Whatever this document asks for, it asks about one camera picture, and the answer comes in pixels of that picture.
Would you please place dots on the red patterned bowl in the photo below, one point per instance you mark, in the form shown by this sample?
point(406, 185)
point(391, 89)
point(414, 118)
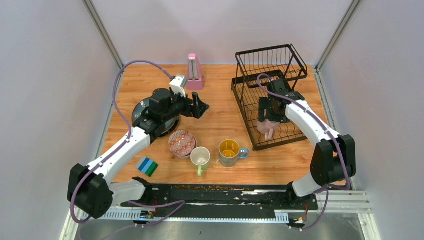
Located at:
point(181, 144)

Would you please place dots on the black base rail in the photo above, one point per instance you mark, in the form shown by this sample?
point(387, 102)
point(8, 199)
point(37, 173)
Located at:
point(224, 201)

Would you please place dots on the pink metronome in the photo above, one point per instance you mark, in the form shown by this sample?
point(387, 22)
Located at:
point(195, 74)

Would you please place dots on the black bottom plate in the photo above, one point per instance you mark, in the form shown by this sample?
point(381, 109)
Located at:
point(158, 129)

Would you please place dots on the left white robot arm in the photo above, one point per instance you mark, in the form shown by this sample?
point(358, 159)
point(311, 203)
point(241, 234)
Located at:
point(90, 187)

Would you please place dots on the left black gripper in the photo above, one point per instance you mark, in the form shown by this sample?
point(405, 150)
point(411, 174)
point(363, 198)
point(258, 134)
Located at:
point(200, 107)

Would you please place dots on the green handled cream mug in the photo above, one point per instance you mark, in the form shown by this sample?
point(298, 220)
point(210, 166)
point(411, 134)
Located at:
point(200, 158)

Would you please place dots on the blue green striped block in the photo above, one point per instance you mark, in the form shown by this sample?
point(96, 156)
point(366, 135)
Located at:
point(146, 166)

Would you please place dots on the pink mug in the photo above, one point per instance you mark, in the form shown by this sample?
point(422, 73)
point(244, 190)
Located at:
point(267, 128)

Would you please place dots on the dark blue floral plate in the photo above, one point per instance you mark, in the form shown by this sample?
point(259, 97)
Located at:
point(139, 108)

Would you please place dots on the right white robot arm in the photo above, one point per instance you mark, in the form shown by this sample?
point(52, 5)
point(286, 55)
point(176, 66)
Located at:
point(334, 158)

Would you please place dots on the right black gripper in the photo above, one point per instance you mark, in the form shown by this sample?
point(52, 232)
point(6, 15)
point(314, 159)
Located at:
point(264, 103)

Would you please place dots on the black wire dish rack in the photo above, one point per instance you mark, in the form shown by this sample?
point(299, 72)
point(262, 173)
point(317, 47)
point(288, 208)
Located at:
point(276, 62)

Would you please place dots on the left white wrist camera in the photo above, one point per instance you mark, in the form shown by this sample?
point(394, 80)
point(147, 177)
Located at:
point(178, 84)

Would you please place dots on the blue mug yellow inside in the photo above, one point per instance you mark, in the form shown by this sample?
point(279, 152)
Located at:
point(230, 152)

